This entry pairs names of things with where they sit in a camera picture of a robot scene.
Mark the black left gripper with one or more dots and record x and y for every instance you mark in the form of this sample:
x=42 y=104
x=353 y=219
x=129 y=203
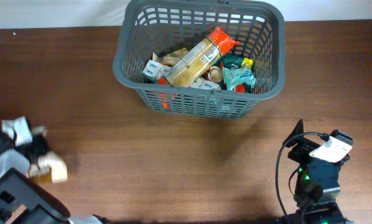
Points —
x=37 y=148

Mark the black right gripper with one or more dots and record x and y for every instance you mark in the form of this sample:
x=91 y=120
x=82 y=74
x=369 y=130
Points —
x=306 y=149

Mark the white brown cookie bag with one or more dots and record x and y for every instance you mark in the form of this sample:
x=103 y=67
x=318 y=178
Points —
x=45 y=164

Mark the mint green snack packet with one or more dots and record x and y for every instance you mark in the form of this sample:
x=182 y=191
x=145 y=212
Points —
x=238 y=76

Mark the green Nescafe coffee bag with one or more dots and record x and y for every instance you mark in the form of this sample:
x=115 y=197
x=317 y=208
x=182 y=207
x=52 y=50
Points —
x=215 y=73

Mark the orange spaghetti packet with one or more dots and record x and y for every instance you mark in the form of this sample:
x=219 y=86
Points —
x=197 y=61

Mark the pink blue tissue multipack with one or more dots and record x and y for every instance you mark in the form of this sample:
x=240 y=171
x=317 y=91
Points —
x=155 y=70

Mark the cream paper pouch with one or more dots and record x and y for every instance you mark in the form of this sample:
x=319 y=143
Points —
x=172 y=58

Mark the grey plastic basket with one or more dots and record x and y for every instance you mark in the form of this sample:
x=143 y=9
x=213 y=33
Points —
x=163 y=26

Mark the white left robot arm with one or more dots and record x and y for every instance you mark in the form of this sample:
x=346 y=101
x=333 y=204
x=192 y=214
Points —
x=17 y=190

